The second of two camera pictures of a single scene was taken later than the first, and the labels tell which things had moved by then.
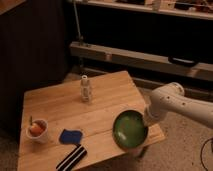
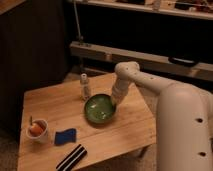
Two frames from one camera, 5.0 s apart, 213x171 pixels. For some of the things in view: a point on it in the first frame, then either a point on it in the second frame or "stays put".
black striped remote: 72,159 stays put
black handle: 183,61 stays put
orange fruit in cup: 35,130 stays put
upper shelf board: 190,8 stays put
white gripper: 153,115 -> 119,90
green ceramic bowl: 130,129 -> 100,109
